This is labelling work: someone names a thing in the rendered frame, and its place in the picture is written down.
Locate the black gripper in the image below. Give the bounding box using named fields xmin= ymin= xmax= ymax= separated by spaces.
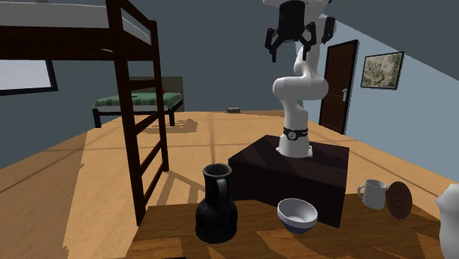
xmin=264 ymin=1 xmax=318 ymax=64

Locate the dark brown door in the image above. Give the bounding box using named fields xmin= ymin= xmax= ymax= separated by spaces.
xmin=318 ymin=39 xmax=360 ymax=135

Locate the dark robot stand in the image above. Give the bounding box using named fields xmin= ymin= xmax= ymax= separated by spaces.
xmin=227 ymin=135 xmax=351 ymax=230

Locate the bed with green cover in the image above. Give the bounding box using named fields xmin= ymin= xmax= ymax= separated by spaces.
xmin=91 ymin=92 xmax=185 ymax=130

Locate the dark wooden bunk bed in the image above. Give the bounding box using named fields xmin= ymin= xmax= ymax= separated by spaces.
xmin=0 ymin=0 xmax=171 ymax=227

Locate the white bowl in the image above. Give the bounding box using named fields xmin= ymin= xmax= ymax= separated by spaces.
xmin=277 ymin=197 xmax=319 ymax=235

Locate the white mug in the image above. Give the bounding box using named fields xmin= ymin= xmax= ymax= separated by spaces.
xmin=357 ymin=179 xmax=389 ymax=210

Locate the black jug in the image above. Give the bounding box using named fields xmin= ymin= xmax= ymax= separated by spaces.
xmin=195 ymin=163 xmax=239 ymax=244

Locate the brown round disc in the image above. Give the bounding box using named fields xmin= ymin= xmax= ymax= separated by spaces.
xmin=385 ymin=180 xmax=413 ymax=220

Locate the wooden table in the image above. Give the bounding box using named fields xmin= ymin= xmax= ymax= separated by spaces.
xmin=123 ymin=194 xmax=446 ymax=259

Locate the white vase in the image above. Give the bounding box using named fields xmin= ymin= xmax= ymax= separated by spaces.
xmin=435 ymin=183 xmax=459 ymax=259

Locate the framed wall picture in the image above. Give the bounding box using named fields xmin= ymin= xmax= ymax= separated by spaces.
xmin=360 ymin=51 xmax=405 ymax=91

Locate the window with dark frame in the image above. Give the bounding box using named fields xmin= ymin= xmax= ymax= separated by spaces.
xmin=0 ymin=59 xmax=59 ymax=97

